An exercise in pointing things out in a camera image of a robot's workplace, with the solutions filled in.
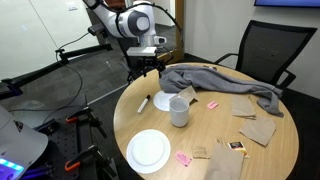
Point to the orange black clamp lower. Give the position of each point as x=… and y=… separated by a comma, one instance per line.
x=104, y=163

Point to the black camera on boom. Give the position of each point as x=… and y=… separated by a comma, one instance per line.
x=98, y=29

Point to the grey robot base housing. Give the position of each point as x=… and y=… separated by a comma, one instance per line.
x=20, y=146

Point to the white plate under napkin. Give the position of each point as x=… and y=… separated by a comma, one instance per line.
x=161, y=100

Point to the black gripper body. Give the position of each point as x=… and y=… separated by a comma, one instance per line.
x=146, y=64

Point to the wall screen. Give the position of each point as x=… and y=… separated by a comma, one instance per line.
x=288, y=3

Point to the orange black clamp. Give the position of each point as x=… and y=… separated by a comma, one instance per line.
x=87, y=114
x=104, y=163

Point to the white marker with black cap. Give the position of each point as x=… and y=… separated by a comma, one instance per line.
x=143, y=104

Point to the brown napkin on plate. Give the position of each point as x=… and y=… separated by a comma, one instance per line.
x=188, y=93

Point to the white ceramic mug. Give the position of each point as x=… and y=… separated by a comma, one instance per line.
x=179, y=111

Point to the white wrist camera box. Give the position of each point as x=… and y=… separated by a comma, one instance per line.
x=141, y=51

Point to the grey hoodie sweatshirt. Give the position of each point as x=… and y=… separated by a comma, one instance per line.
x=176, y=78

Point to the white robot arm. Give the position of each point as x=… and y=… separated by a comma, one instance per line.
x=136, y=21

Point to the pink packet near plate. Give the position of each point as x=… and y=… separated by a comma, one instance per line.
x=183, y=158

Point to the large brown napkin front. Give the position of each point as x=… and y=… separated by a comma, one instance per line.
x=224, y=164

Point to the brown napkin beside hoodie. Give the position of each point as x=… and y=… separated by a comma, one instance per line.
x=242, y=107

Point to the black mesh chair by screen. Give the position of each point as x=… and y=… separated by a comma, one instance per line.
x=266, y=50

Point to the orange black tea packet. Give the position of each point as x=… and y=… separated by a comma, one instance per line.
x=238, y=146

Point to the small brown sugar packet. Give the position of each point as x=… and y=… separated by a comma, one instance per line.
x=199, y=152

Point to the pink packet near hoodie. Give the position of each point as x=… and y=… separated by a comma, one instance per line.
x=212, y=105

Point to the black mesh chair by door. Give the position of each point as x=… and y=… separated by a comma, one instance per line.
x=129, y=62

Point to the round wooden table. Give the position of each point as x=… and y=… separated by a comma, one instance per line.
x=206, y=127

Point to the brown napkin right middle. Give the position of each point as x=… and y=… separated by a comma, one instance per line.
x=259, y=130

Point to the white plate near robot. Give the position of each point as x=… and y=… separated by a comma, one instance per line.
x=148, y=151

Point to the orange black clamp upper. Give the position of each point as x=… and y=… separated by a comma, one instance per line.
x=87, y=114

